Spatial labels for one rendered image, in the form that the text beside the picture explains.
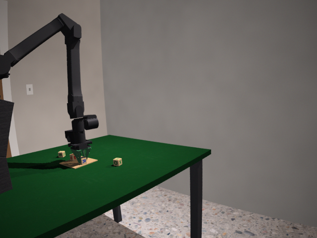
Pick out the peach flat mat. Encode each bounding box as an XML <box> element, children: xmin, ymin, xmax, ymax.
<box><xmin>59</xmin><ymin>158</ymin><xmax>98</xmax><ymax>169</ymax></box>

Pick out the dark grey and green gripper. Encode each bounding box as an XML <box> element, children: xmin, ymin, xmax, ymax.
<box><xmin>68</xmin><ymin>131</ymin><xmax>92</xmax><ymax>163</ymax></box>

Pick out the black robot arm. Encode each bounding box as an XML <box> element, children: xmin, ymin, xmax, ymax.
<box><xmin>0</xmin><ymin>13</ymin><xmax>99</xmax><ymax>144</ymax></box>

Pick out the beige letter block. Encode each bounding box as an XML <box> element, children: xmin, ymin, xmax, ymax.
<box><xmin>70</xmin><ymin>154</ymin><xmax>77</xmax><ymax>161</ymax></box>
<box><xmin>58</xmin><ymin>151</ymin><xmax>65</xmax><ymax>157</ymax></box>
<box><xmin>113</xmin><ymin>158</ymin><xmax>122</xmax><ymax>166</ymax></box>
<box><xmin>80</xmin><ymin>156</ymin><xmax>87</xmax><ymax>165</ymax></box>

